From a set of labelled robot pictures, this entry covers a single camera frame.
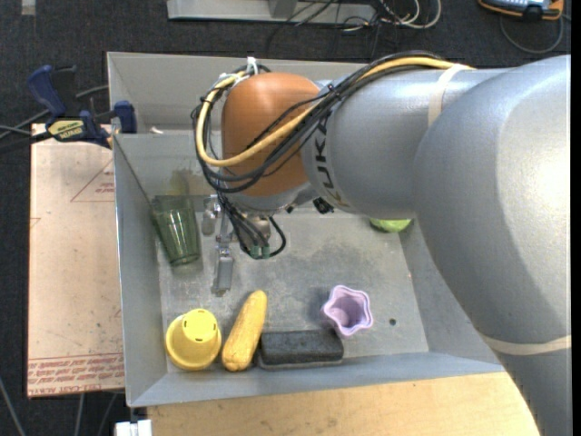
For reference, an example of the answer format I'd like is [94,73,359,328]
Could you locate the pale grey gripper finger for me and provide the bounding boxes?
[201,199,219,237]
[212,243,236,297]

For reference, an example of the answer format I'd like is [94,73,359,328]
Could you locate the clear green glass cup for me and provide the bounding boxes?
[150,193,203,268]

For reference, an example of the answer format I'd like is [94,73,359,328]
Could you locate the grey metal bin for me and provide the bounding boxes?
[106,51,506,409]

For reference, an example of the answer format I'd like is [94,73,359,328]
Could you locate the yellow toy corn cob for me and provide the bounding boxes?
[221,289,270,373]

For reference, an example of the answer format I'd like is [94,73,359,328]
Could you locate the yellow plastic cup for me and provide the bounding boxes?
[164,307,223,372]

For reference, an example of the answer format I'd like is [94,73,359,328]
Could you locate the black sponge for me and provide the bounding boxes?
[257,329,346,372]

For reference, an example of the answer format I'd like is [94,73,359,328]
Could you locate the purple flower-shaped cup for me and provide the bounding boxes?
[320,284,375,339]

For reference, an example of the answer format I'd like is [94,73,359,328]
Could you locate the lime green ball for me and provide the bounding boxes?
[368,217,414,234]

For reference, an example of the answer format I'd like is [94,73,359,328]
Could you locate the brown cardboard board, red print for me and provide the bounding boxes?
[27,123,126,400]

